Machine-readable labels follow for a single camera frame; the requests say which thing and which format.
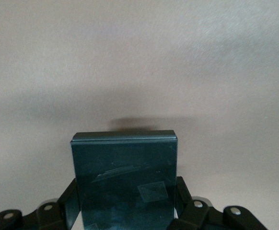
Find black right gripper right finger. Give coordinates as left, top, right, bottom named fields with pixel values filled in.
left=167, top=176, right=270, bottom=230

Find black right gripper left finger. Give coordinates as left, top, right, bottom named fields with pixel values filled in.
left=0, top=178, right=84, bottom=230

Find black smartphone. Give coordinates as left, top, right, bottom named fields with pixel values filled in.
left=70, top=129, right=179, bottom=230

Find brown felt table cover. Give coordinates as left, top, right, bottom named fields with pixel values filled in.
left=0, top=0, right=279, bottom=230

